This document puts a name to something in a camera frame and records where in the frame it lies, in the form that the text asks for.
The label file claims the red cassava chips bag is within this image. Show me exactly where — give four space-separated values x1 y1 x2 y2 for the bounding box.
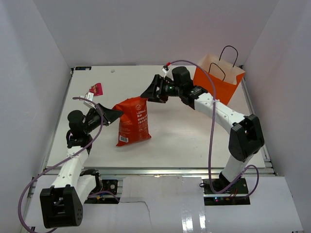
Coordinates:
113 97 151 147

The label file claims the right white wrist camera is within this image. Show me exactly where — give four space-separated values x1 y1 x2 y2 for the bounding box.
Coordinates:
162 62 171 78

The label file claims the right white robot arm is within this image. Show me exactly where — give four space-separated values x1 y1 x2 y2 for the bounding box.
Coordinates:
141 67 264 194

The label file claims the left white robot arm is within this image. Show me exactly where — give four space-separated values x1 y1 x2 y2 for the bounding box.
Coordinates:
40 104 123 229

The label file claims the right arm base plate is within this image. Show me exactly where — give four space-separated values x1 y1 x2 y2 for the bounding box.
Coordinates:
199 178 251 206

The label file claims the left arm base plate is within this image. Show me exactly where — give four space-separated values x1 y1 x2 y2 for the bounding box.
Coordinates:
85 180 120 204

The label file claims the orange paper bag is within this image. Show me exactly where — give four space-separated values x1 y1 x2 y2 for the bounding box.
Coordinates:
193 53 245 105

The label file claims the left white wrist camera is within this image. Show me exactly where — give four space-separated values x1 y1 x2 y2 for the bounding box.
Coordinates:
83 92 95 108

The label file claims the purple cable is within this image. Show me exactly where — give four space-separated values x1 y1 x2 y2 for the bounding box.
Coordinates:
167 60 259 195
18 96 120 231

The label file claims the red small snack packet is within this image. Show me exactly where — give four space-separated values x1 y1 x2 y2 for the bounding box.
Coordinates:
89 83 103 96

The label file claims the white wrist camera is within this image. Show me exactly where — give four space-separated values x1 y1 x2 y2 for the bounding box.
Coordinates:
162 62 171 78
83 92 95 108

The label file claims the aluminium front rail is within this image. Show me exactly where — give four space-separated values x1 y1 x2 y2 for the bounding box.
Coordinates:
43 167 275 177

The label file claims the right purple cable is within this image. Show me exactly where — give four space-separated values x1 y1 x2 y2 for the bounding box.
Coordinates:
167 60 259 195

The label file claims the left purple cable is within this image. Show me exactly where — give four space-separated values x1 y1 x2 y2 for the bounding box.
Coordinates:
18 96 120 231

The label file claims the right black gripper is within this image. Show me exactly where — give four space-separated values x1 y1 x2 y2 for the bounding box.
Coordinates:
140 75 183 104

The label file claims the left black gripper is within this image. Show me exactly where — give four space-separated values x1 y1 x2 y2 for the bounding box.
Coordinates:
83 103 123 134

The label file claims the dark table corner sticker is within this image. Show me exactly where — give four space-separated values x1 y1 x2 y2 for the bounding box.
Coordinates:
75 66 92 71

